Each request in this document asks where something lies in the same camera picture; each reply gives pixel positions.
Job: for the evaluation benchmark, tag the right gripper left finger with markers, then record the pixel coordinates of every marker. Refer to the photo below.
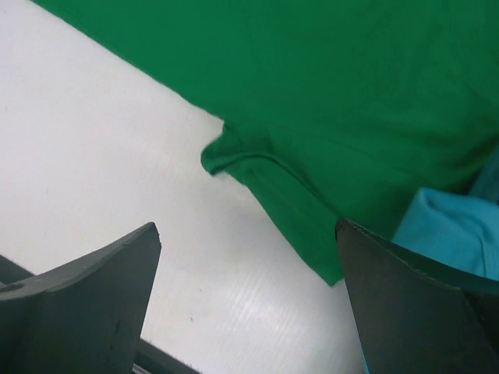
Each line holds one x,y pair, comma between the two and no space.
85,316

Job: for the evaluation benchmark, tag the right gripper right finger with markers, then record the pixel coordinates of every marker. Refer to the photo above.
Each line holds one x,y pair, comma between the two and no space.
414,314

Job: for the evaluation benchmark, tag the green t shirt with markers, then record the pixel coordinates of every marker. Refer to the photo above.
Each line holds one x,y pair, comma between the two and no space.
331,109

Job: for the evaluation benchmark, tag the turquoise t shirt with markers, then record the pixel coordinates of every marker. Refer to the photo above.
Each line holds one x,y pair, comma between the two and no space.
460,231

